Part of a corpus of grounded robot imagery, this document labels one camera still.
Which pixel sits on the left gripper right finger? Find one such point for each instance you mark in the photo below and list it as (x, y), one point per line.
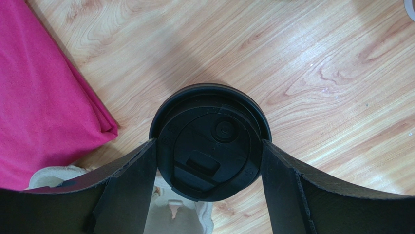
(304, 200)

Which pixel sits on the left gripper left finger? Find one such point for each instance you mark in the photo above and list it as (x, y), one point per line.
(113, 199)

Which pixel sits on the black cup lid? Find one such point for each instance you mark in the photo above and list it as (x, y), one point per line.
(209, 141)

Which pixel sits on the folded red cloth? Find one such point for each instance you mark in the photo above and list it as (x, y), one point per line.
(49, 116)

